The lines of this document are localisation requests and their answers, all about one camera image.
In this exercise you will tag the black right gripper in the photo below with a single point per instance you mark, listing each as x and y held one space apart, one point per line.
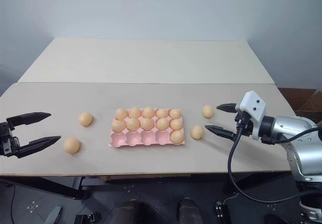
249 128

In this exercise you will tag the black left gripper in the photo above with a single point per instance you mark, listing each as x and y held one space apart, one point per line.
7 143

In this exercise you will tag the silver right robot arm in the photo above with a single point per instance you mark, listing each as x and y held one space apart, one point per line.
298 129

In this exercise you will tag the pink plastic egg tray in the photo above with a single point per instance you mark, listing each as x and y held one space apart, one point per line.
133 139

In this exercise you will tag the tan egg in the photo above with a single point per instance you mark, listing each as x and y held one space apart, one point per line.
207 111
177 136
174 113
148 112
121 114
134 112
133 124
118 125
197 132
161 113
176 124
162 124
147 123
85 119
72 145

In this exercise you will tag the brown cardboard box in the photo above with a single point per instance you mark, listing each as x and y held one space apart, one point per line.
302 98

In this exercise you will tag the grey wedge-shaped part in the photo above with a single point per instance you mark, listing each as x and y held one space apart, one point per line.
54 215

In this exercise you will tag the black device with white dots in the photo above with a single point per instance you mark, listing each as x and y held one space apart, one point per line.
221 214

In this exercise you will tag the dark brown rounded shape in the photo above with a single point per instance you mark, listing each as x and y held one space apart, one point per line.
188 210
132 212

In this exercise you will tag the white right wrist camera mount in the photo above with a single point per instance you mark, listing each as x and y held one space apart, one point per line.
252 105

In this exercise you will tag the black table frame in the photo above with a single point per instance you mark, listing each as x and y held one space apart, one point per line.
63 190

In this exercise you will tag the black floor bracket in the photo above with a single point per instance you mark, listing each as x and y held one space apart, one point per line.
86 219

